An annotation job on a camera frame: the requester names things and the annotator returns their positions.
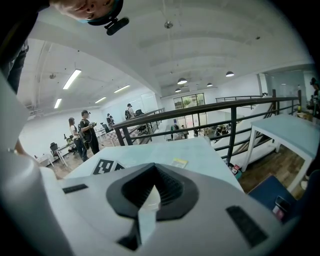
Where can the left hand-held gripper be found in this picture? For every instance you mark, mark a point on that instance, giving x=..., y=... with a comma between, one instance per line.
x=103, y=167

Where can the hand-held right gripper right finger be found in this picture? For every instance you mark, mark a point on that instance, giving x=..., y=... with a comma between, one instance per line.
x=212, y=195

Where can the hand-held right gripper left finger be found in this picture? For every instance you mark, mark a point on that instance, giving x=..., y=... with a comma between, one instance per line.
x=95, y=212

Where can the white plate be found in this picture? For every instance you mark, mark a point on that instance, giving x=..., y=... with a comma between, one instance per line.
x=151, y=198

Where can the red white small box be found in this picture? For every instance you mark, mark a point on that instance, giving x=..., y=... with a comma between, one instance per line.
x=236, y=170

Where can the white desk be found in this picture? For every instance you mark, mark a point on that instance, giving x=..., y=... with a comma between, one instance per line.
x=65, y=148

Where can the clear packet with yellow label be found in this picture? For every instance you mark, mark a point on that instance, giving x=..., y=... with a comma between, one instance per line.
x=180, y=162

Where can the pink checkered table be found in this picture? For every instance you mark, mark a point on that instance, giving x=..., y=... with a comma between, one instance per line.
x=136, y=132

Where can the blue chair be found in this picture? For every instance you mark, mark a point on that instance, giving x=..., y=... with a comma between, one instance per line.
x=265, y=195

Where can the black office chair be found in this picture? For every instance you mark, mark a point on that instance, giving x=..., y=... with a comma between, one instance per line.
x=53, y=148

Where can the light blue flowered tablecloth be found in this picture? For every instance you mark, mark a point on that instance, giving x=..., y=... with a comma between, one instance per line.
x=155, y=152

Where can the pink card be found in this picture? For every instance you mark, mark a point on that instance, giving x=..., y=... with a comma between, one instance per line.
x=277, y=210

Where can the ceiling tube light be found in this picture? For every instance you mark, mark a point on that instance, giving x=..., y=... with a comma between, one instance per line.
x=72, y=79
x=100, y=100
x=58, y=103
x=122, y=88

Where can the black phone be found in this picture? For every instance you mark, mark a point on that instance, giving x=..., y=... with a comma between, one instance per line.
x=282, y=203

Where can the black metal railing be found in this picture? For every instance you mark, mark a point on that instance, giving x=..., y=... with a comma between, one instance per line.
x=237, y=98
x=200, y=108

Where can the glass entrance door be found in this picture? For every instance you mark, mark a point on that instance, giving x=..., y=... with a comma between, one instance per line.
x=190, y=105

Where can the white table with blue top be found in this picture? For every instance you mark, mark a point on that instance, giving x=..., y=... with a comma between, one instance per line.
x=287, y=130

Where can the black pendant lamp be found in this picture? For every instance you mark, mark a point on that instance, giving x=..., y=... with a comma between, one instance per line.
x=178, y=90
x=230, y=74
x=182, y=81
x=209, y=85

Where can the round metal ceiling fixture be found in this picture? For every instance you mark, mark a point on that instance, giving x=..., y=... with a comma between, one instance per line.
x=168, y=24

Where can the person's head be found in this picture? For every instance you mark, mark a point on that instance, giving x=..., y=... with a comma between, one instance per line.
x=80, y=8

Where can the person's black shirt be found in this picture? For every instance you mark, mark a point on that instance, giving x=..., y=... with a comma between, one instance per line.
x=17, y=30

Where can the black head-worn camera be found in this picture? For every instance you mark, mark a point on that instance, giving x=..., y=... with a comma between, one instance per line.
x=117, y=26

